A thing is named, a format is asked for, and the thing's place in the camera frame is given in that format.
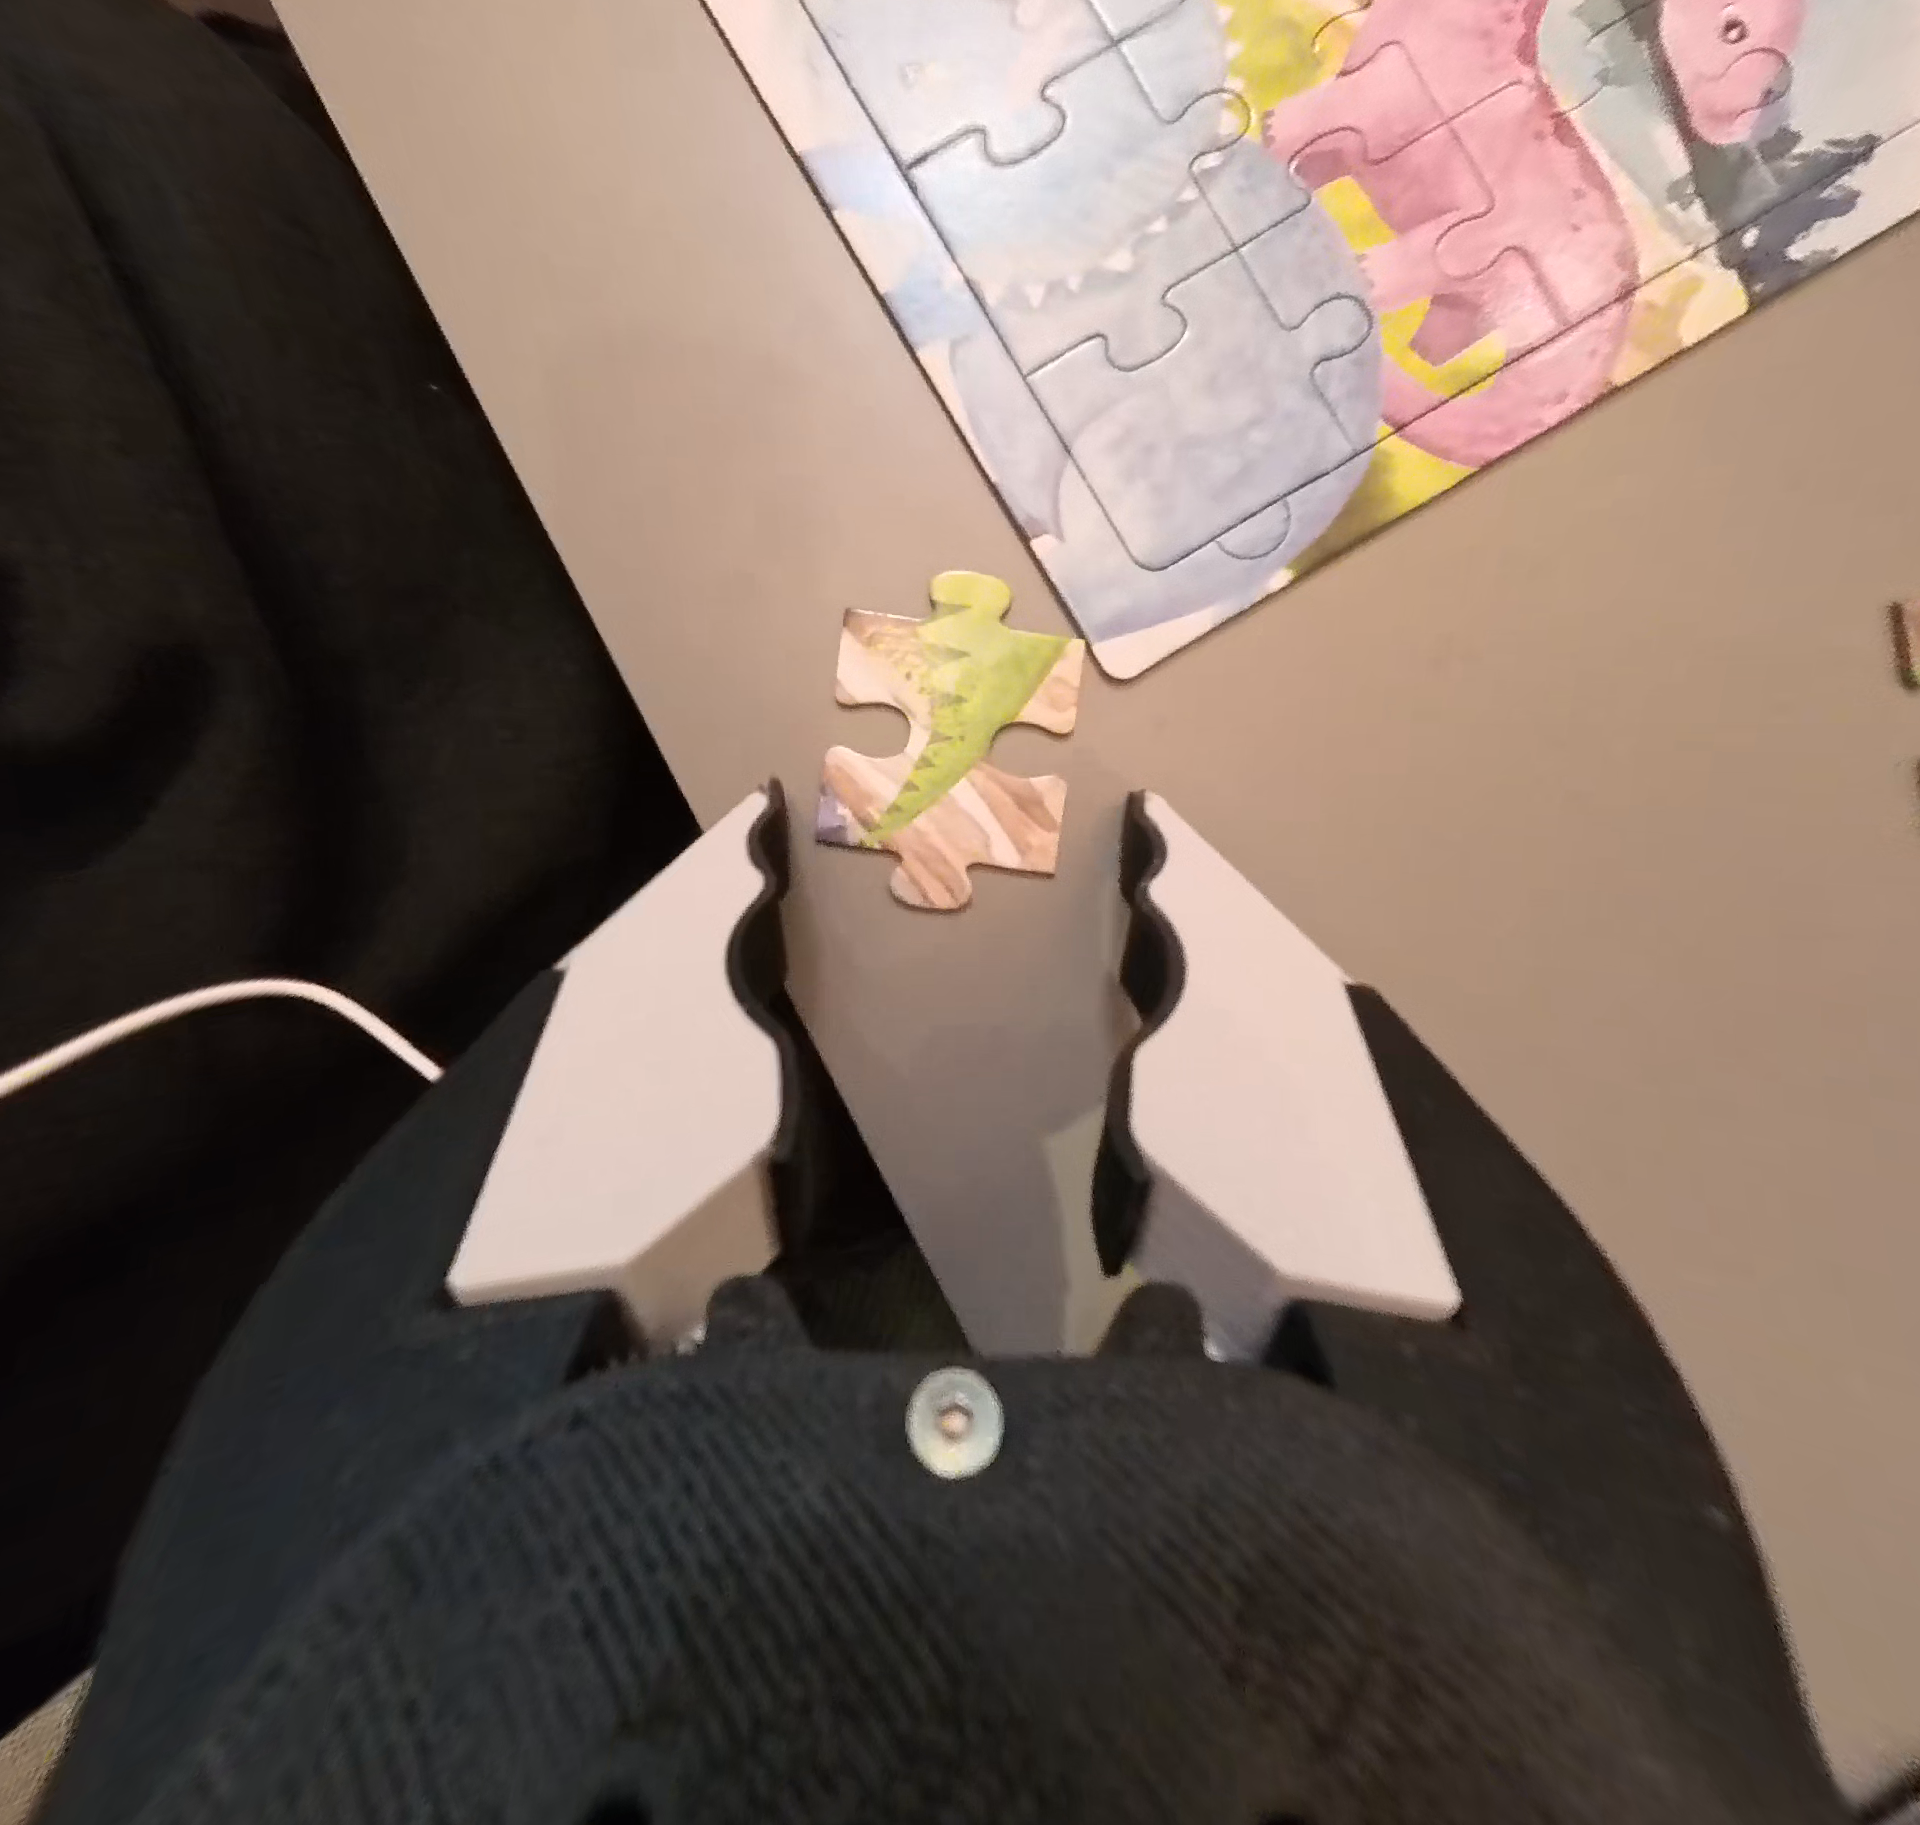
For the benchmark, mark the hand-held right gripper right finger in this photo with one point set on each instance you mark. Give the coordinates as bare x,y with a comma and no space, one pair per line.
1290,1133

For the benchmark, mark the green tail puzzle piece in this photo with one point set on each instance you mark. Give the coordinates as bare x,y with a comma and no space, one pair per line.
961,732

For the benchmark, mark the person's black clothing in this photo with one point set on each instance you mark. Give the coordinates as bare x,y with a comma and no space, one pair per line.
228,581

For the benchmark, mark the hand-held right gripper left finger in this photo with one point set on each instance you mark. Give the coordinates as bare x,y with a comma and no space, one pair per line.
629,1117

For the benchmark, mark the dinosaur puzzle board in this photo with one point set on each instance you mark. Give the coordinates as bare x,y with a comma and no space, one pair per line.
1276,252

